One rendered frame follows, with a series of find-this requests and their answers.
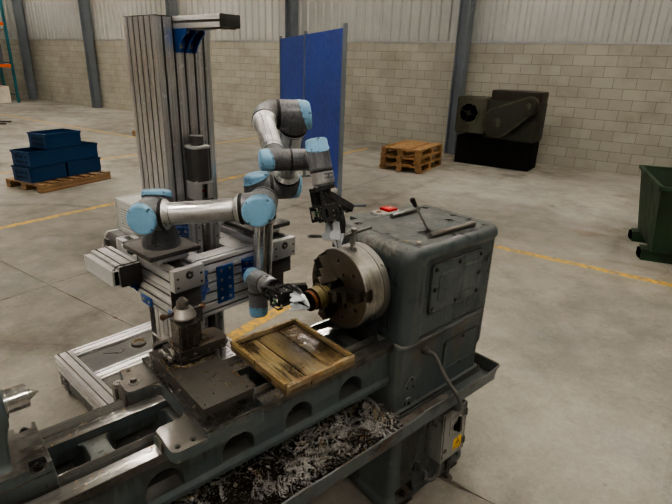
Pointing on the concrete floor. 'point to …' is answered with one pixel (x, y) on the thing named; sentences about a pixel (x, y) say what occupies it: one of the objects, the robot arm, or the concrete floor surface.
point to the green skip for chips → (654, 215)
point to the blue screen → (318, 85)
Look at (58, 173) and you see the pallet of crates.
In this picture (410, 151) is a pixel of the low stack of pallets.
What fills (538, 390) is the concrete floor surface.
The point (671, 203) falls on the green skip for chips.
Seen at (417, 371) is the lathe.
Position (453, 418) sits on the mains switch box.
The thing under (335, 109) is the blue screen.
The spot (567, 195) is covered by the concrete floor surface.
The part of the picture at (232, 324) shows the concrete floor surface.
